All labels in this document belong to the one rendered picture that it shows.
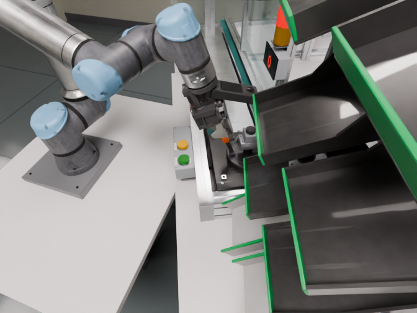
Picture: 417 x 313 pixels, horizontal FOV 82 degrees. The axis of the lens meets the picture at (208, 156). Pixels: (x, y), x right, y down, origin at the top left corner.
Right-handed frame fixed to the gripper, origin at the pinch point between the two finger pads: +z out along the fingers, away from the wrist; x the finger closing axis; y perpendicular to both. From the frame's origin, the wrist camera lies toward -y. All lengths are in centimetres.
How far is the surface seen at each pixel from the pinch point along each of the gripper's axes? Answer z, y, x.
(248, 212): -9.5, -1.2, 29.5
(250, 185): -7.9, -2.4, 23.3
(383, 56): -38, -15, 35
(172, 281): 95, 65, 10
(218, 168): 11.6, 8.3, 1.4
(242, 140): 6.0, -1.9, -2.6
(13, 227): 1, 77, 11
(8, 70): 23, 269, -255
